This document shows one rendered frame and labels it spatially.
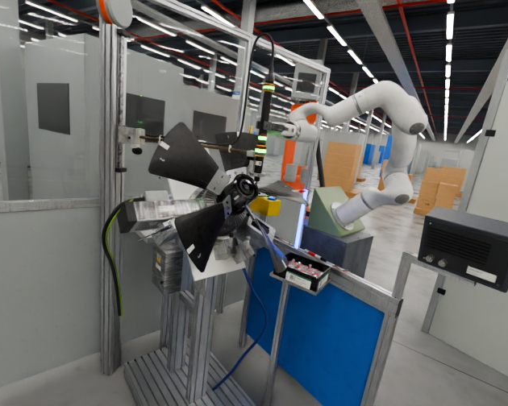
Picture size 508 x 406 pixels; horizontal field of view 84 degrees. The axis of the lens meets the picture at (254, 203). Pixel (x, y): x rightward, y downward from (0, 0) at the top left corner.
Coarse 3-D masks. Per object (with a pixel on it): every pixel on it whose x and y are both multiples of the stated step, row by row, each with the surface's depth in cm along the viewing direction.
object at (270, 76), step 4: (272, 68) 109; (272, 72) 109; (268, 76) 109; (272, 76) 109; (268, 80) 109; (272, 80) 109; (256, 156) 116; (260, 156) 116; (256, 160) 117; (260, 160) 116; (256, 164) 117; (260, 164) 117; (256, 168) 117; (260, 168) 118; (256, 172) 118; (260, 172) 118; (256, 176) 118; (256, 180) 119
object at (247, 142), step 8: (216, 136) 131; (224, 136) 131; (232, 136) 131; (240, 136) 131; (248, 136) 132; (256, 136) 133; (240, 144) 128; (248, 144) 128; (256, 144) 129; (224, 152) 126; (232, 152) 125; (224, 160) 124; (232, 160) 123; (240, 160) 122; (248, 160) 121; (224, 168) 122; (232, 168) 121
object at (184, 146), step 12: (168, 132) 103; (180, 132) 104; (168, 144) 103; (180, 144) 104; (192, 144) 106; (156, 156) 101; (168, 156) 103; (180, 156) 104; (192, 156) 106; (204, 156) 107; (156, 168) 102; (168, 168) 104; (180, 168) 105; (192, 168) 107; (204, 168) 108; (216, 168) 109; (180, 180) 106; (192, 180) 108; (204, 180) 109
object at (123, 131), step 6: (120, 126) 128; (126, 126) 133; (120, 132) 128; (126, 132) 127; (132, 132) 127; (138, 132) 128; (144, 132) 132; (120, 138) 129; (126, 138) 128; (132, 138) 127; (138, 138) 129
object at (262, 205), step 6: (258, 198) 166; (264, 198) 165; (252, 204) 171; (258, 204) 167; (264, 204) 162; (270, 204) 161; (276, 204) 164; (258, 210) 167; (264, 210) 163; (270, 210) 162; (276, 210) 165
